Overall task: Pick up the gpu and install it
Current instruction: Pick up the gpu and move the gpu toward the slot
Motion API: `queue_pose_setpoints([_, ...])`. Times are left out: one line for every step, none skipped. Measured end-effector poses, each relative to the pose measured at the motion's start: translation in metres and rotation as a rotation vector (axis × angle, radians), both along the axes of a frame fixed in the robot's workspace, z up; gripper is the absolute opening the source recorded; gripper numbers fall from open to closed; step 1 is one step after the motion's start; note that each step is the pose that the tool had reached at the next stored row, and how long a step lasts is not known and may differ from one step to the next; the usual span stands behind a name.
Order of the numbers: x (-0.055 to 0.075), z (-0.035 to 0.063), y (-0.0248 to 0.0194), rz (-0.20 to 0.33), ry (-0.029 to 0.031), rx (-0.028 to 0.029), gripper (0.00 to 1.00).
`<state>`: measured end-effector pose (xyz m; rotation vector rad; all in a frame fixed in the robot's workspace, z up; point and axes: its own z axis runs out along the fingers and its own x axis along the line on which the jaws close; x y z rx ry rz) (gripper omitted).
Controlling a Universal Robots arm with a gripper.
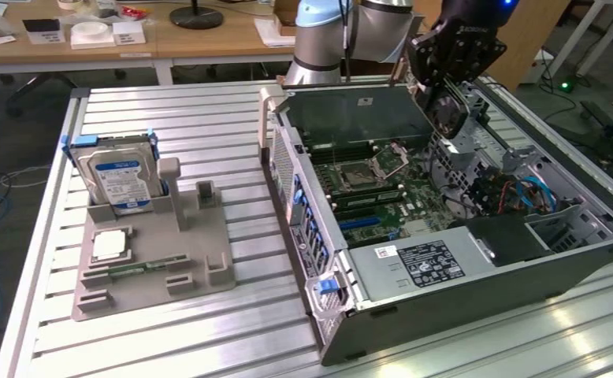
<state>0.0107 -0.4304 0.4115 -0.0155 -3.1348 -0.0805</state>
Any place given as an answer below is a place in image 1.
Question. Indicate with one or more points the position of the white table frame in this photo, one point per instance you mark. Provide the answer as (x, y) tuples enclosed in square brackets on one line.
[(594, 35)]

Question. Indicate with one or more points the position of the black round lamp base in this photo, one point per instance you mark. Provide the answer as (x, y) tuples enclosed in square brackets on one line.
[(196, 17)]

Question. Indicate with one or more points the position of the metal socket cover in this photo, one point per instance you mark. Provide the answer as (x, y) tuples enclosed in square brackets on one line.
[(396, 155)]

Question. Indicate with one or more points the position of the open black PC case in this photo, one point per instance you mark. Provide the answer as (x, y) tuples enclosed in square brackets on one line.
[(441, 315)]

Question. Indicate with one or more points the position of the small white labelled box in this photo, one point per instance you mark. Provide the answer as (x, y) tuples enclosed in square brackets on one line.
[(128, 33)]

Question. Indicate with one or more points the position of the wooden cabinet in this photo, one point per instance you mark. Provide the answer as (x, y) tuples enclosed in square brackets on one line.
[(536, 39)]

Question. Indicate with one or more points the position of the blue case latch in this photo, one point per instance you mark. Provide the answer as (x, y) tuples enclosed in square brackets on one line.
[(325, 286)]

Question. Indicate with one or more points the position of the CPU socket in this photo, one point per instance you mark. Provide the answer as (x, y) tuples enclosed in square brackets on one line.
[(355, 175)]

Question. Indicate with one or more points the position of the silver disk bay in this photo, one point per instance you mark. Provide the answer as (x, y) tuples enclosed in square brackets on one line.
[(457, 157)]

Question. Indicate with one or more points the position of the black graphics card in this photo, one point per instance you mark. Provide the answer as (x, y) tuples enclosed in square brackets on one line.
[(444, 114)]

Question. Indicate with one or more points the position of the installed RAM stick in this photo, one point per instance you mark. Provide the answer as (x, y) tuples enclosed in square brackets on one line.
[(368, 201)]

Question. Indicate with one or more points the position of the silver CPU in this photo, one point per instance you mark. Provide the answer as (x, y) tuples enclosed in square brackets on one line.
[(108, 246)]

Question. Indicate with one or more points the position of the green motherboard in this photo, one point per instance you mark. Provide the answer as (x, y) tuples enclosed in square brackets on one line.
[(420, 204)]

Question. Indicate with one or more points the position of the device with green light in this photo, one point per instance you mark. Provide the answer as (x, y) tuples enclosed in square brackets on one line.
[(564, 85)]

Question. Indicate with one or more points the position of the grey power supply unit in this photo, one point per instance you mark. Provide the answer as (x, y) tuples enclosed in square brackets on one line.
[(379, 275)]

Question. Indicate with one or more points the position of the beige plastic bracket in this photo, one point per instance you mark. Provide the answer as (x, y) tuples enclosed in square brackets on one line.
[(264, 118)]

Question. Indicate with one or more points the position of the white box with black label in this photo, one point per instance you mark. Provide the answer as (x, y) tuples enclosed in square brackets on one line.
[(42, 31)]

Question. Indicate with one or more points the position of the green RAM stick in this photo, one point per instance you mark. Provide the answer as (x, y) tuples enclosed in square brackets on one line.
[(126, 269)]

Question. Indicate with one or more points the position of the grey parts rack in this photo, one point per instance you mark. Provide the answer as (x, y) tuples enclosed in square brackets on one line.
[(148, 291)]

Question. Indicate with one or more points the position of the red small packet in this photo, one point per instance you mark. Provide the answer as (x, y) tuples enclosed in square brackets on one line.
[(133, 12)]

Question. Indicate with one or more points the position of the stack of white papers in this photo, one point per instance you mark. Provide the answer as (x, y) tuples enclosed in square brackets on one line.
[(273, 37)]

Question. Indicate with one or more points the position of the brown cardboard box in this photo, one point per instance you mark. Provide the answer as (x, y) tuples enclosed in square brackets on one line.
[(284, 13)]

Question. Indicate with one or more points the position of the blue expansion slot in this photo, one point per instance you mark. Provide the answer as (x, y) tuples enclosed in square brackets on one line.
[(360, 223)]

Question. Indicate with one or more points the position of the hard disk with blue carrier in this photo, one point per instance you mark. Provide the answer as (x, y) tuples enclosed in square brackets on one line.
[(116, 181)]

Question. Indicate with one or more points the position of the black office chair base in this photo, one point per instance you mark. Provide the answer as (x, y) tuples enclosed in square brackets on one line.
[(15, 106)]

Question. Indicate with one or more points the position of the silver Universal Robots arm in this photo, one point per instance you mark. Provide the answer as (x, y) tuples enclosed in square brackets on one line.
[(316, 39)]

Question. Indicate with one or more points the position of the wooden desk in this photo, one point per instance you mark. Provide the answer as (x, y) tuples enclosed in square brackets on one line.
[(47, 55)]

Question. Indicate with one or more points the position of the white box with tape roll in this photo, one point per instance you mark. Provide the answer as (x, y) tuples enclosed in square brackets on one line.
[(91, 35)]

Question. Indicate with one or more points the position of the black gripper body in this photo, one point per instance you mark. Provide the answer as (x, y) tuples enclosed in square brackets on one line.
[(476, 15)]

